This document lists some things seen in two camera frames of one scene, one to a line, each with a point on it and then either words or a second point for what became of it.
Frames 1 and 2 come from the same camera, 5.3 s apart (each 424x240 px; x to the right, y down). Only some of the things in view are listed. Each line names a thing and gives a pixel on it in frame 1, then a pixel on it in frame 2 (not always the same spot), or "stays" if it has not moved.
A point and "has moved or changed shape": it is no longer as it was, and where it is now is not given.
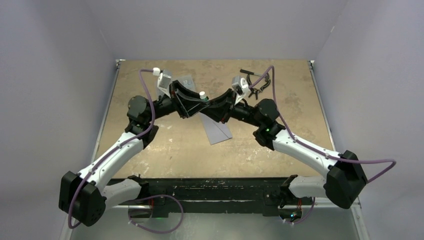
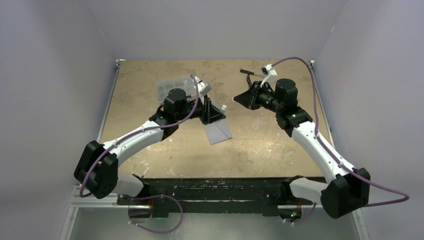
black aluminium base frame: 164,199 stays
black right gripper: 219,108 to 249,99
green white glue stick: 203,95 has moved or changed shape
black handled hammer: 248,72 stays
